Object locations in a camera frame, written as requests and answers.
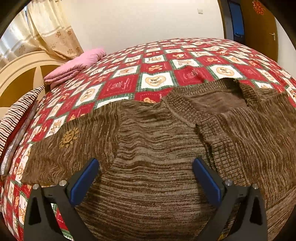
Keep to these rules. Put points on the folded pink blanket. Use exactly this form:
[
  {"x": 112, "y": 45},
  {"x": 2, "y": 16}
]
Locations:
[{"x": 73, "y": 67}]

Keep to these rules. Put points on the white wall switch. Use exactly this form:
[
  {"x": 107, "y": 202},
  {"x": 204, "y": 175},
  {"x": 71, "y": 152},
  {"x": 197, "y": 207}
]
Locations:
[{"x": 200, "y": 11}]

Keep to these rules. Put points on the red door ornament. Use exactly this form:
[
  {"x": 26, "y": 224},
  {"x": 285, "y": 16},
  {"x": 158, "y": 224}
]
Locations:
[{"x": 258, "y": 8}]

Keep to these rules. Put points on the red patchwork bear bedspread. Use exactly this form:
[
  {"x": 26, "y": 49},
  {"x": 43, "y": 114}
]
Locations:
[{"x": 145, "y": 72}]

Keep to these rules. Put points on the brown wooden door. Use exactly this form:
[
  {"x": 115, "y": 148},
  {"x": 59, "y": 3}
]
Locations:
[{"x": 257, "y": 29}]

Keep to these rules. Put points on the beige patterned curtain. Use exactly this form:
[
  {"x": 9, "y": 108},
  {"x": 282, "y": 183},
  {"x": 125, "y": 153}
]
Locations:
[{"x": 41, "y": 25}]

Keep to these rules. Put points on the cream wooden headboard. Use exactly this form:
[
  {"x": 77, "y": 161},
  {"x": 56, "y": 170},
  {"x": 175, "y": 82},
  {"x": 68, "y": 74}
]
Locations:
[{"x": 24, "y": 74}]

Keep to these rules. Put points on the brown knitted sweater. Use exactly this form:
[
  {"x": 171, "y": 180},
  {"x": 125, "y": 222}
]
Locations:
[{"x": 147, "y": 189}]

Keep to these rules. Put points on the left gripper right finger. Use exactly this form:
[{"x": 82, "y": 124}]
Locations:
[{"x": 250, "y": 222}]

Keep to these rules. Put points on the striped pillow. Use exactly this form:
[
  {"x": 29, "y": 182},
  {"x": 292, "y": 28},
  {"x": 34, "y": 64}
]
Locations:
[{"x": 16, "y": 113}]

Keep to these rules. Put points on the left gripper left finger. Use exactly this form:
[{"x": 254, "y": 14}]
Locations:
[{"x": 40, "y": 221}]

